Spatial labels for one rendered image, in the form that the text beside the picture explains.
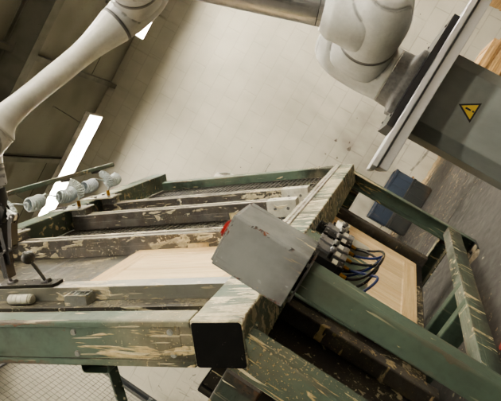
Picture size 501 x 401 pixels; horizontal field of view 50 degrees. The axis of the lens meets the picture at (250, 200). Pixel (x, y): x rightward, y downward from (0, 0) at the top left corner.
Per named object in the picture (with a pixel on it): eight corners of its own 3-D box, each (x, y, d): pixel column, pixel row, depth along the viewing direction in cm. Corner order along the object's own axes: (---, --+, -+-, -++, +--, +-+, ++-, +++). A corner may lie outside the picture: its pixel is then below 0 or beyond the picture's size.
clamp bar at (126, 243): (268, 250, 174) (258, 177, 170) (-21, 263, 210) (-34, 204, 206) (275, 241, 183) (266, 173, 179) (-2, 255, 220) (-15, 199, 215)
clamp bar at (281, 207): (296, 217, 216) (289, 158, 212) (52, 232, 253) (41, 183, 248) (300, 211, 226) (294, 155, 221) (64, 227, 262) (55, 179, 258)
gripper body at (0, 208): (-35, 192, 134) (-27, 228, 136) (-8, 190, 132) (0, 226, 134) (-14, 187, 141) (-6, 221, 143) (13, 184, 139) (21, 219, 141)
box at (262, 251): (313, 262, 101) (234, 213, 104) (284, 310, 105) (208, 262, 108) (324, 244, 113) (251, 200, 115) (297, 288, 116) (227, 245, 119)
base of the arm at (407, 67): (420, 62, 157) (403, 52, 158) (430, 51, 136) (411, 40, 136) (386, 116, 161) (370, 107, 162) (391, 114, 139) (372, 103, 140)
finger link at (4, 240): (1, 208, 139) (5, 208, 139) (11, 250, 141) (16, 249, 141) (-10, 212, 136) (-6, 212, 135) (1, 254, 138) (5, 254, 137)
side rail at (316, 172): (333, 185, 312) (332, 167, 310) (165, 200, 346) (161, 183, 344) (335, 183, 320) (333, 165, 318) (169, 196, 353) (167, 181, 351)
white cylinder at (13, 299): (7, 306, 154) (30, 305, 151) (5, 296, 153) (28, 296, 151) (14, 302, 156) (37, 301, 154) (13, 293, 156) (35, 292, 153)
